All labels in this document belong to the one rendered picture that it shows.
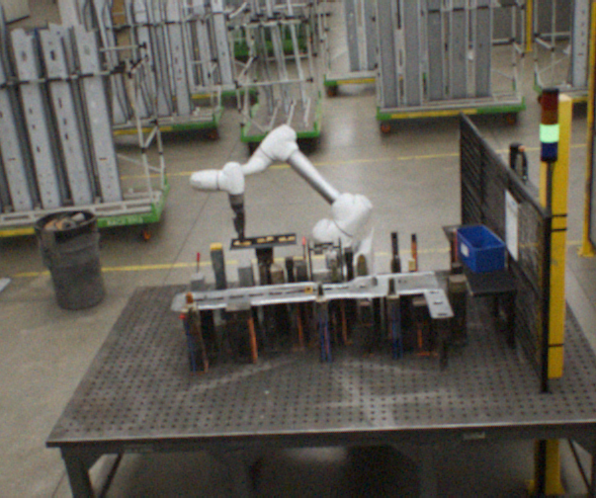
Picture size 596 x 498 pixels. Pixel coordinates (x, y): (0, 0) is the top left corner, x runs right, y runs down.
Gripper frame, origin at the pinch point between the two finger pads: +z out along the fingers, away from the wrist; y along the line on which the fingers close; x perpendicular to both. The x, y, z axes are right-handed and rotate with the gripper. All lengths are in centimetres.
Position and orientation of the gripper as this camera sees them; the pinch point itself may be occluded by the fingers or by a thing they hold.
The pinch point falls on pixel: (241, 236)
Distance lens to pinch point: 439.3
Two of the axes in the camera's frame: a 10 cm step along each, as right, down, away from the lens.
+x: 9.3, 0.5, -3.5
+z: 1.0, 9.2, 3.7
